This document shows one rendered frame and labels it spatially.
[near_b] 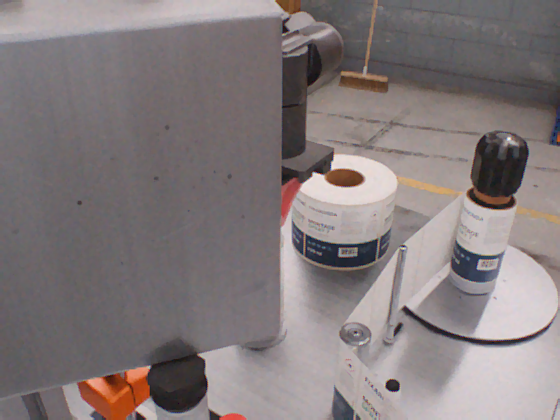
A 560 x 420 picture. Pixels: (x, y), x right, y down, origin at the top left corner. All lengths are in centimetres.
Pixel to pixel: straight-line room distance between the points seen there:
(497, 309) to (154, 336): 78
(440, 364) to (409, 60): 424
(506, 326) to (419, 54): 411
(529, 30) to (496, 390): 404
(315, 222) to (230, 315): 70
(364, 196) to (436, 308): 23
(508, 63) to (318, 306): 402
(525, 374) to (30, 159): 81
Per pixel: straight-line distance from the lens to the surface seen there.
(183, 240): 27
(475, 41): 482
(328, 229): 100
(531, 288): 108
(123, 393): 44
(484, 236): 96
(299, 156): 55
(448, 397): 86
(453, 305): 99
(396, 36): 498
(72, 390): 80
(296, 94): 52
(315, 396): 83
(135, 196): 26
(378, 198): 99
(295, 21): 59
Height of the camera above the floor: 152
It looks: 32 degrees down
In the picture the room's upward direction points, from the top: straight up
